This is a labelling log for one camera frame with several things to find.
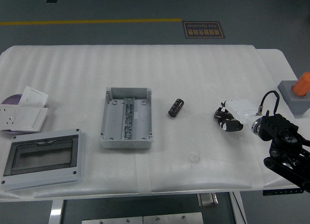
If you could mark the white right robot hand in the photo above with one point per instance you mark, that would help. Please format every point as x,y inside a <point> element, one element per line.
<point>238,107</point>

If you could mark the black cylindrical battery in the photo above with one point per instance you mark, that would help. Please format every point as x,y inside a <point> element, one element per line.
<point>176,108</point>

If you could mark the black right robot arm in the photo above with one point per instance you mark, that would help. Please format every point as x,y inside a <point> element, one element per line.
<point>281,127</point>

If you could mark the grey open junction box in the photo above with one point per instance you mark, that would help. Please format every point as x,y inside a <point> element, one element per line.
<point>113,122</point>

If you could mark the grey block base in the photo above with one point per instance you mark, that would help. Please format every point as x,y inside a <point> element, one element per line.
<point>298,105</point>

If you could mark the orange cylinder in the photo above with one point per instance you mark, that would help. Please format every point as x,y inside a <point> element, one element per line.
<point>302,84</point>

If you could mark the brown floor sign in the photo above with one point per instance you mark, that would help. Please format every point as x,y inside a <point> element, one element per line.
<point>204,30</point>

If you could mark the black table control panel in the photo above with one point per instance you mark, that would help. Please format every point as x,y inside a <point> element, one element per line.
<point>281,192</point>

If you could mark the white table leg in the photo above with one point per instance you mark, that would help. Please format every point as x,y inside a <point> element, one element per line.
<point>238,207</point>
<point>56,212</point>

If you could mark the white foam mat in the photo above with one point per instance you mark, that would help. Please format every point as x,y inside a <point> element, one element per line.
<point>145,68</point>

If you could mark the grey metal plate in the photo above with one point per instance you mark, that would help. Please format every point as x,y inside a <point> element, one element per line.
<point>111,221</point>
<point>173,218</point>

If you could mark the grey cover with clear window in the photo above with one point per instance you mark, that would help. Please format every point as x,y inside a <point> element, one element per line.
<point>43,156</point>

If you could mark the black floor hatch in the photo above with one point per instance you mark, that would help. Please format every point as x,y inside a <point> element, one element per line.
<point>51,0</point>

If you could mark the purple disc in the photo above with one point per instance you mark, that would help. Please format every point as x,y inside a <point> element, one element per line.
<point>13,100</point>

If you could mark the silver metal bracket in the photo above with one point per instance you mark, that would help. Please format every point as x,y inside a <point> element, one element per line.
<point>207,199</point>

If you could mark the metal mounting rail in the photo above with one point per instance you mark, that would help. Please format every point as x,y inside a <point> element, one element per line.
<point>127,119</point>

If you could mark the white wall switch panel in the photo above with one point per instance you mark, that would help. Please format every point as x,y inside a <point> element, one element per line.
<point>34,95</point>
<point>31,119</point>

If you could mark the white wall socket panel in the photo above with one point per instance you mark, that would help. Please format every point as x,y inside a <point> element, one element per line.
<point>8,117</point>

